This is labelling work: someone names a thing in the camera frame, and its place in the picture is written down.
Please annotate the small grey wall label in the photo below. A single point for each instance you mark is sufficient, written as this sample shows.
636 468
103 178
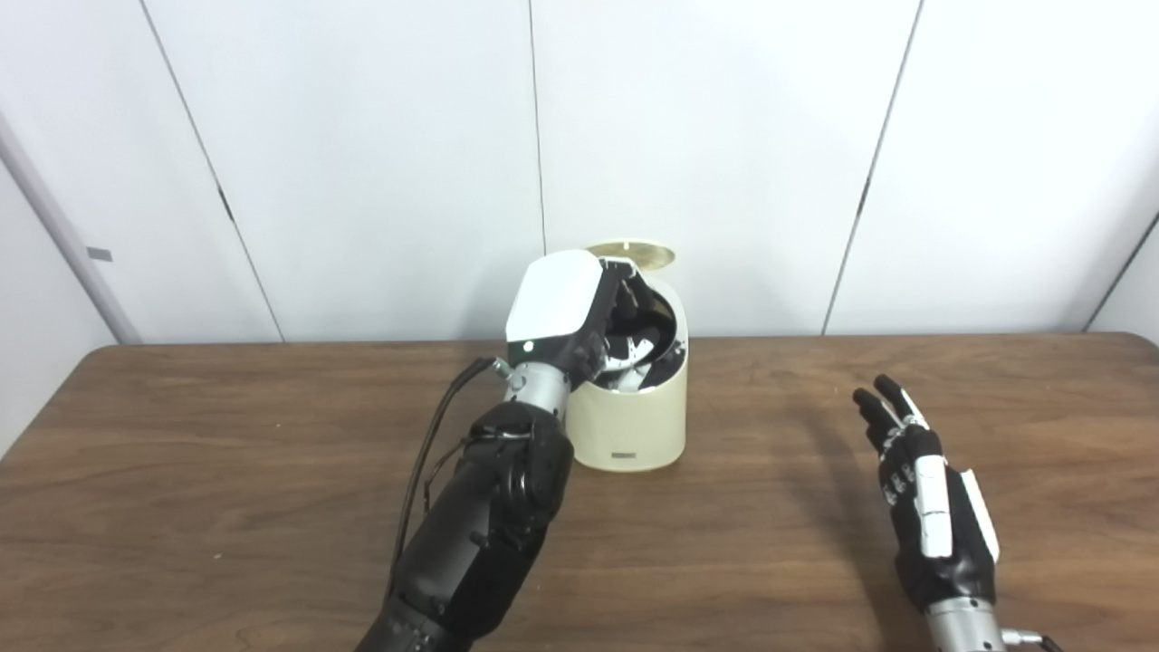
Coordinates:
100 254

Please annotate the cream round bin lid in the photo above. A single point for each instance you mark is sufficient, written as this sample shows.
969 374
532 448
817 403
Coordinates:
638 254

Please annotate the cream-colored round bin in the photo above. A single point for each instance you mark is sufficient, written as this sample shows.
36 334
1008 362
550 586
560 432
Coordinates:
634 426

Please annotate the grey wall post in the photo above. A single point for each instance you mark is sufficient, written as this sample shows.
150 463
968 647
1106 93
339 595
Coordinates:
54 235

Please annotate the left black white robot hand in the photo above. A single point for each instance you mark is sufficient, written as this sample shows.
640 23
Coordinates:
552 294

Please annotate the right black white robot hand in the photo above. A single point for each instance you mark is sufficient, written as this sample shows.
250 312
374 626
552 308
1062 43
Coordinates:
937 525

